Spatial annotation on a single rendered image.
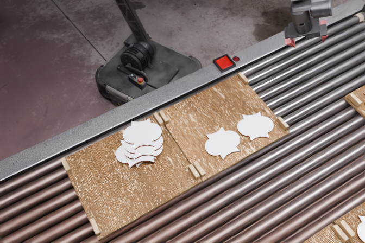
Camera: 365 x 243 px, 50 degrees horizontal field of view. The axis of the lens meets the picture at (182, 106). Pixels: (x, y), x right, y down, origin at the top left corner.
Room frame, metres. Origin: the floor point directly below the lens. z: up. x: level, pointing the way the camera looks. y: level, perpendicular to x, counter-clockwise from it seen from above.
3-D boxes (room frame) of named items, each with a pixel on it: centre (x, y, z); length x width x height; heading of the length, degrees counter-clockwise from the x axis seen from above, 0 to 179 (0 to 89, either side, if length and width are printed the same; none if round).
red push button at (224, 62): (1.17, -0.19, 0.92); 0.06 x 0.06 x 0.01; 30
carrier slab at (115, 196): (0.63, 0.20, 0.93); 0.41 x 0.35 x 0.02; 121
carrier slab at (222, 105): (0.84, -0.16, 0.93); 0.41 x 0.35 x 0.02; 120
